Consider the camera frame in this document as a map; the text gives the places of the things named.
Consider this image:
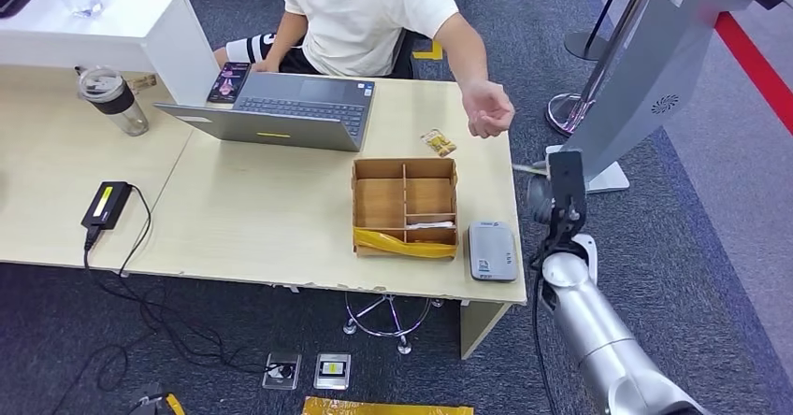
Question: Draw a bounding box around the person's left hand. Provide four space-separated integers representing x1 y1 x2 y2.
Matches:
461 79 516 139

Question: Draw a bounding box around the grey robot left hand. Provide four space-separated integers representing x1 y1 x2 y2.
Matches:
126 382 166 415

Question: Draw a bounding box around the person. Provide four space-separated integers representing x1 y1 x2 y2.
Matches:
213 0 516 139

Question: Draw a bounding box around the grey white card reader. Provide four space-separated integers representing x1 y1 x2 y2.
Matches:
467 220 520 284

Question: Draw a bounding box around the black phone with pink screen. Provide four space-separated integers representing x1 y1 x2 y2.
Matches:
207 61 252 105

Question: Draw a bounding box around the grey laptop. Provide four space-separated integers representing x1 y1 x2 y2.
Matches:
153 71 377 153

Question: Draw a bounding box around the open floor socket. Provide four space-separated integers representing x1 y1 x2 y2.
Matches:
262 351 303 391

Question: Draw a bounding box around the wooden divided box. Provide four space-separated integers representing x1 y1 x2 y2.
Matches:
352 156 460 260

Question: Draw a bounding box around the white desk riser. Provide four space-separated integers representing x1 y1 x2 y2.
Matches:
0 0 222 107

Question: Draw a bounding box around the clear tumbler with black band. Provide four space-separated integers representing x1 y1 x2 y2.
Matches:
76 66 151 137

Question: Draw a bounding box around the grey kiosk stand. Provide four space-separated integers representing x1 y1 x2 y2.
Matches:
544 0 793 194

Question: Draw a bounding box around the closed floor socket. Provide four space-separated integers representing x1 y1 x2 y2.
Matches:
313 352 352 391

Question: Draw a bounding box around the black power adapter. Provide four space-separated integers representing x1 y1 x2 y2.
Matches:
80 180 134 232

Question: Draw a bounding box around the yellow wrapped package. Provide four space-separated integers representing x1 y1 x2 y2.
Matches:
301 395 475 415

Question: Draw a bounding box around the chrome stool base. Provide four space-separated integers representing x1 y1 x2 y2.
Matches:
342 293 445 356

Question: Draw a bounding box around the red barrier belt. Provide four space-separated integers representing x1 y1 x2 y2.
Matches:
715 11 793 135

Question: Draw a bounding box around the chrome stanchion post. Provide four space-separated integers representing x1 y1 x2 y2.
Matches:
544 0 659 137

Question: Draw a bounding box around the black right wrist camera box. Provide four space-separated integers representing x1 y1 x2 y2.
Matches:
547 150 587 231

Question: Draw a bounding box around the black stanchion post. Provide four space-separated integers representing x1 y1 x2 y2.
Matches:
563 0 632 63

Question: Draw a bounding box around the black power cable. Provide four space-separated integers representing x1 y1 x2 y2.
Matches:
46 184 293 415

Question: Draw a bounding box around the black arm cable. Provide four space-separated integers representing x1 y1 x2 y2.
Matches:
529 253 562 415

